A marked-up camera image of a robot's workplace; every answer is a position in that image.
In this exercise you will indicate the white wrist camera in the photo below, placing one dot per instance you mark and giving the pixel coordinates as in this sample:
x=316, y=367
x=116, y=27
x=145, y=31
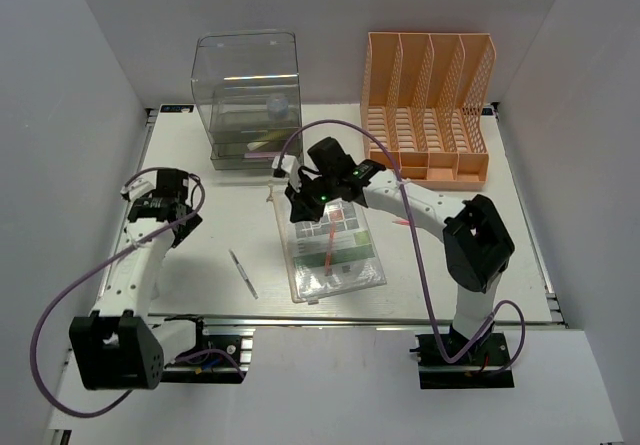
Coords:
x=136, y=189
x=287, y=166

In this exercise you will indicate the grey white pen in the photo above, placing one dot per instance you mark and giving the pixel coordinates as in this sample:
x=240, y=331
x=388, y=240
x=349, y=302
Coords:
x=243, y=274

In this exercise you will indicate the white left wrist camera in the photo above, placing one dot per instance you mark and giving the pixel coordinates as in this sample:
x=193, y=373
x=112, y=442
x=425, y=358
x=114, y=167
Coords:
x=136, y=189

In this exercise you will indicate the clear grey drawer organizer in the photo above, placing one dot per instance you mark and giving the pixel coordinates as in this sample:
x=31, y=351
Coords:
x=233, y=74

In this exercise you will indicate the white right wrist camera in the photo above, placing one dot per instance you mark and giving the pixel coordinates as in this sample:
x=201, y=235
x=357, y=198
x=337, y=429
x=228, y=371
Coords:
x=287, y=166

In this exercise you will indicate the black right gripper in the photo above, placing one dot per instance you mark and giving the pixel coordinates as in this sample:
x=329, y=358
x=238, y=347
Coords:
x=302, y=209

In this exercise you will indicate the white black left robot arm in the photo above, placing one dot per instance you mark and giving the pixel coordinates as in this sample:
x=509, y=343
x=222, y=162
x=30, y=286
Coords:
x=115, y=346

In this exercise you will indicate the orange file rack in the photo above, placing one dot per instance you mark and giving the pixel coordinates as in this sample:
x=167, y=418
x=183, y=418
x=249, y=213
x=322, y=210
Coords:
x=422, y=100

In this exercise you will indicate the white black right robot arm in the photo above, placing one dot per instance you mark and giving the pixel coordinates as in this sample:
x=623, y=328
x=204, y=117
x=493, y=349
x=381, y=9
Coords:
x=477, y=245

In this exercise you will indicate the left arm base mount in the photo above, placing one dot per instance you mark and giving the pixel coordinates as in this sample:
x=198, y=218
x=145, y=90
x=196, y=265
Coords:
x=222, y=356

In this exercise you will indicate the clear paper clip tub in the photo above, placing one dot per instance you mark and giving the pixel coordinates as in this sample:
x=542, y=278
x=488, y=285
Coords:
x=277, y=107

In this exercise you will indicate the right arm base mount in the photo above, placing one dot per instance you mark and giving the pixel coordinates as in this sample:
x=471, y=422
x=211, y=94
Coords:
x=479, y=370

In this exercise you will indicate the clear mesh zipper pouch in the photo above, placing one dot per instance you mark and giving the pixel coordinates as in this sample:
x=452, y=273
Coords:
x=333, y=256

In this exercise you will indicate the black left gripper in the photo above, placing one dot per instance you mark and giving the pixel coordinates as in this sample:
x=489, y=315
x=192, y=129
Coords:
x=193, y=222

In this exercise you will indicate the purple highlighter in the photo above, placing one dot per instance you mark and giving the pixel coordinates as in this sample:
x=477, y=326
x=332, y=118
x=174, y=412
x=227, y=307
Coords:
x=260, y=155

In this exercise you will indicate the orange red pen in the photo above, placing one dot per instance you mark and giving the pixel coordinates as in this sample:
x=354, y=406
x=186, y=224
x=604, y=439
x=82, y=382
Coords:
x=328, y=255

